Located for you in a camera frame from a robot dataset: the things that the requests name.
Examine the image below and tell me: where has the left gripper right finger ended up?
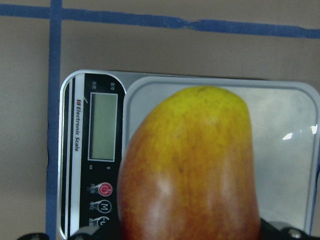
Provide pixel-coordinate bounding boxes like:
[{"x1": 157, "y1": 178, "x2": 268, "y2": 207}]
[{"x1": 258, "y1": 217, "x2": 311, "y2": 240}]

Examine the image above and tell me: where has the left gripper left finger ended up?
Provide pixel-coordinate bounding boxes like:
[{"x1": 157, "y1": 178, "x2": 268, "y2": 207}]
[{"x1": 71, "y1": 224, "x2": 123, "y2": 240}]

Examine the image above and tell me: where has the red yellow mango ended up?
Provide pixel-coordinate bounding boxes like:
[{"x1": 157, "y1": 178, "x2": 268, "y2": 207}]
[{"x1": 117, "y1": 86, "x2": 261, "y2": 240}]

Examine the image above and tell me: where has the silver digital kitchen scale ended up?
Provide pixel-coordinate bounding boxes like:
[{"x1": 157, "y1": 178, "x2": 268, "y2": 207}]
[{"x1": 57, "y1": 70, "x2": 320, "y2": 240}]

